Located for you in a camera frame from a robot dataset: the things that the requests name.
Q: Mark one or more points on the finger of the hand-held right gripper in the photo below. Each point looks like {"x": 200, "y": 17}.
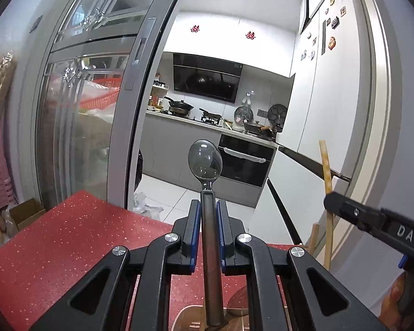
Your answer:
{"x": 402, "y": 262}
{"x": 352, "y": 212}

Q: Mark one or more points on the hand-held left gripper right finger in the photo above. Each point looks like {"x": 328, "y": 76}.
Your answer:
{"x": 222, "y": 234}

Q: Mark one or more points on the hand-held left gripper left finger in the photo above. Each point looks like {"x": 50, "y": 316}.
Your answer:
{"x": 195, "y": 234}

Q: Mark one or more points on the plain wooden chopstick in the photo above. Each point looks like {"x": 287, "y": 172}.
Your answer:
{"x": 314, "y": 236}

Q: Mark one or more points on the yellow patterned wooden chopstick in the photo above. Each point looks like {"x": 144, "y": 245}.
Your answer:
{"x": 326, "y": 169}

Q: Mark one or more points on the beige plastic utensil holder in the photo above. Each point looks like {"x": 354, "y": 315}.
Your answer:
{"x": 189, "y": 319}

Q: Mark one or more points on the person's right hand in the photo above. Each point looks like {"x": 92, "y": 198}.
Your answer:
{"x": 393, "y": 310}

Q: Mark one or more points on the clear plastic bag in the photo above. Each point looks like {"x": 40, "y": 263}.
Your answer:
{"x": 148, "y": 208}

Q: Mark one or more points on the black built-in oven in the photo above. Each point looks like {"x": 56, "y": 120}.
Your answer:
{"x": 245, "y": 162}

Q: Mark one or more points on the grey kitchen base cabinet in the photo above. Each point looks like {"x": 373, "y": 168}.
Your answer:
{"x": 179, "y": 151}

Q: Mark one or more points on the white refrigerator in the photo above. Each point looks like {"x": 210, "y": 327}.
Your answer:
{"x": 327, "y": 110}

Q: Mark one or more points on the small black frying pan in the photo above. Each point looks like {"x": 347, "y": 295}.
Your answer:
{"x": 210, "y": 114}

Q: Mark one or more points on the round black steamer rack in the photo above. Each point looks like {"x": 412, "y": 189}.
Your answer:
{"x": 276, "y": 114}
{"x": 243, "y": 114}

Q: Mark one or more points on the group of condiment bottles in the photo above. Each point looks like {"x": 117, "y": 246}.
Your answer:
{"x": 157, "y": 93}

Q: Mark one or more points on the black range hood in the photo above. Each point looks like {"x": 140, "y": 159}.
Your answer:
{"x": 207, "y": 79}

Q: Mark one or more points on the red plastic basket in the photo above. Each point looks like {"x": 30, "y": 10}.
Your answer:
{"x": 100, "y": 96}

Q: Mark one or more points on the cardboard box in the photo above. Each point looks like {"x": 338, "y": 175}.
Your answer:
{"x": 26, "y": 213}

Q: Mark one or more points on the sliding glass door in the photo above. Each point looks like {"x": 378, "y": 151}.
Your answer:
{"x": 89, "y": 93}

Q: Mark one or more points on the red paper decoration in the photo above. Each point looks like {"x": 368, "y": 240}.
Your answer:
{"x": 195, "y": 28}
{"x": 250, "y": 35}

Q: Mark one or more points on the clear bag of nuts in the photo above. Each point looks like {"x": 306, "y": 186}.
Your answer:
{"x": 0, "y": 82}

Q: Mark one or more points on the wall socket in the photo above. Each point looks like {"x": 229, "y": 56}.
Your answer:
{"x": 263, "y": 113}

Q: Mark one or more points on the white wall cabinets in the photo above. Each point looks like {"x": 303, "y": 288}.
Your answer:
{"x": 227, "y": 41}

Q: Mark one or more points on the grey wall switch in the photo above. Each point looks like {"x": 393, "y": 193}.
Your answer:
{"x": 37, "y": 24}

